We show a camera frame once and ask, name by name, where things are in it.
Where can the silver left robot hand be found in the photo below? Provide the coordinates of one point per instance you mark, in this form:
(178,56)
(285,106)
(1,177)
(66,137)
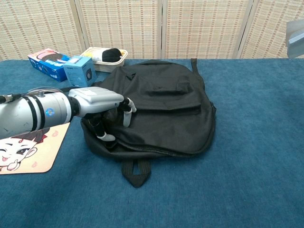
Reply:
(95,99)

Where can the black fabric backpack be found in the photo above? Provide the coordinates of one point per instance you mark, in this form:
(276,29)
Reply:
(166,123)

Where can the white notebook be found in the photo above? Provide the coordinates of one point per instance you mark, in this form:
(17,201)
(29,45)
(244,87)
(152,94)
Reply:
(297,40)

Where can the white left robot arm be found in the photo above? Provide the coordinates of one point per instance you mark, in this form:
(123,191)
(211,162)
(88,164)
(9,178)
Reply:
(35,111)

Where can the small light blue carton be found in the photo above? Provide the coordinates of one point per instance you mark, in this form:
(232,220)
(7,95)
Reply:
(78,73)

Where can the beige plastic tray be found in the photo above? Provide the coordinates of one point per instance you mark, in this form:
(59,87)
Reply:
(107,67)

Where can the black white plush toy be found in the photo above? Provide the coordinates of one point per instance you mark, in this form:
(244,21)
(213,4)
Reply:
(111,55)

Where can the blue pink cookie box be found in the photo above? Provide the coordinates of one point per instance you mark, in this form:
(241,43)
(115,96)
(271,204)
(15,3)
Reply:
(47,67)

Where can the woven folding screen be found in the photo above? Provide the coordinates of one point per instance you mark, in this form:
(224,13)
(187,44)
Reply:
(118,23)

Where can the cartoon girl mouse pad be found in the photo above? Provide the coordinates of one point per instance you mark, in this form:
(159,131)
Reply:
(35,156)

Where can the blue table cloth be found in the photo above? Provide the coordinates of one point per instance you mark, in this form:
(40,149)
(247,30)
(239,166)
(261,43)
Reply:
(237,166)

